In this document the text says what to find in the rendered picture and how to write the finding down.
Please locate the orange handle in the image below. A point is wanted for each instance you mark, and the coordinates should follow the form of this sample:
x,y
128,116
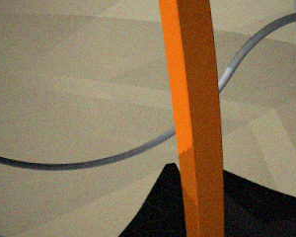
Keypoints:
x,y
190,49

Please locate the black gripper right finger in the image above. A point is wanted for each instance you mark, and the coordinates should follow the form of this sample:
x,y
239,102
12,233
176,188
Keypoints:
x,y
251,210

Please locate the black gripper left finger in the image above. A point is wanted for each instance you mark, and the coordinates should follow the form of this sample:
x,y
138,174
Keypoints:
x,y
163,211

